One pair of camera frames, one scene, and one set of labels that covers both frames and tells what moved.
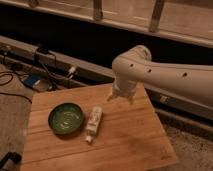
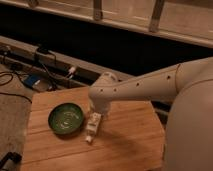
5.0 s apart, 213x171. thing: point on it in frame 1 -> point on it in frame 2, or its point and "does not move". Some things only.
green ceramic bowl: x=66 y=118 does not move
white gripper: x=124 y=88 -> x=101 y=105
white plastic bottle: x=93 y=123 does not move
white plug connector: x=72 y=69 does not move
